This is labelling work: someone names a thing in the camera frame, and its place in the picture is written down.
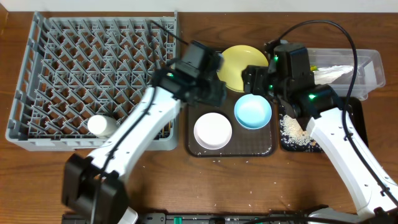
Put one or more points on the white paper napkin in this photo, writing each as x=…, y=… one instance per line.
x=327, y=75

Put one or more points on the yellow plate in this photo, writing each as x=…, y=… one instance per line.
x=236, y=59

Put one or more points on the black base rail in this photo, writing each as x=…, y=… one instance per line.
x=181, y=218

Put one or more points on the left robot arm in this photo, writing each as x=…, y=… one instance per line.
x=96, y=186

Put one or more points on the green orange snack wrapper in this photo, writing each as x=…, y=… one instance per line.
x=314, y=68

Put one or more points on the spilled rice pile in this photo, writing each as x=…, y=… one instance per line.
x=293, y=134

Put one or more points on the clear plastic bin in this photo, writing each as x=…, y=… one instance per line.
x=370, y=71

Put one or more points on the white saucer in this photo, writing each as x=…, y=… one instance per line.
x=212, y=131

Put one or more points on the light blue bowl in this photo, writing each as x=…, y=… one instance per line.
x=252, y=111

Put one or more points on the white cup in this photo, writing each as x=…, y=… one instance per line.
x=102, y=126

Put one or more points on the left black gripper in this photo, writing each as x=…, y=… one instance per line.
x=216, y=97

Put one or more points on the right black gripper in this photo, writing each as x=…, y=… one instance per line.
x=253, y=83

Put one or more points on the black rectangular tray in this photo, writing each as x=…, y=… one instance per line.
x=356, y=115

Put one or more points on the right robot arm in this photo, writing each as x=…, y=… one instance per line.
x=322, y=113

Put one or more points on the grey dishwasher rack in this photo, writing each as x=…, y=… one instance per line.
x=76, y=67

